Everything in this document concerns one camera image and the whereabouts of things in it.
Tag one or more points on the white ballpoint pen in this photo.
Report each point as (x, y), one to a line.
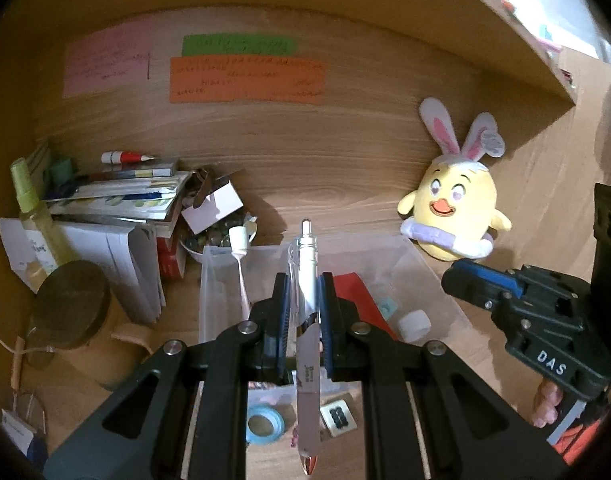
(305, 280)

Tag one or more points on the white paper booklets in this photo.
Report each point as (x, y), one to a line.
(110, 255)

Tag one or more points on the wooden shelf board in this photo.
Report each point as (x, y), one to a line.
(510, 25)

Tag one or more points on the clear plastic storage bin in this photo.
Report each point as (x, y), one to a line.
(365, 260)

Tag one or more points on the small red box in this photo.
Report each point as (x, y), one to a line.
(170, 262)

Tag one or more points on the yellow chick plush toy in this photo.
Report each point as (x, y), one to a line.
(455, 210)

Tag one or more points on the white card with blue print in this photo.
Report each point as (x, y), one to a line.
(18, 432)

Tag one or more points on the orange paper note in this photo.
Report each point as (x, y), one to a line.
(245, 80)

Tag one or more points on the small green container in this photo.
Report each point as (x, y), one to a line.
(63, 170)

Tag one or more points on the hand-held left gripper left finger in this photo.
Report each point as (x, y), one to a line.
(283, 310)

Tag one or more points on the green paper note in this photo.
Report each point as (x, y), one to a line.
(235, 46)

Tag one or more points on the blue tape roll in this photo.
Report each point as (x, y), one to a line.
(265, 439)

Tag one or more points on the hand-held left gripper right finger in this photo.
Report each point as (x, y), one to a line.
(328, 310)

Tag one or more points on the round brown lid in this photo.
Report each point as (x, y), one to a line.
(70, 300)

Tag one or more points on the stack of books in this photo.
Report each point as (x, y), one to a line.
(120, 195)

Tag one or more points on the green spray bottle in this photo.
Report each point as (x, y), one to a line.
(33, 215)

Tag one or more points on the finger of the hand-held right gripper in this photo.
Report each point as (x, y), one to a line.
(475, 285)

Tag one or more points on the small card with black dots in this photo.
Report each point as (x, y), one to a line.
(338, 416)

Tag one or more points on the red and white marker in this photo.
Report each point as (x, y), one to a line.
(128, 156)

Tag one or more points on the bowl of marbles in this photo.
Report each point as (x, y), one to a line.
(210, 240)

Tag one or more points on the person's right hand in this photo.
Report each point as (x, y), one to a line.
(546, 402)

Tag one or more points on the pink paper note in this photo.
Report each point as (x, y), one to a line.
(105, 60)

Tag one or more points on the small cardboard box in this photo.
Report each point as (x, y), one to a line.
(215, 207)

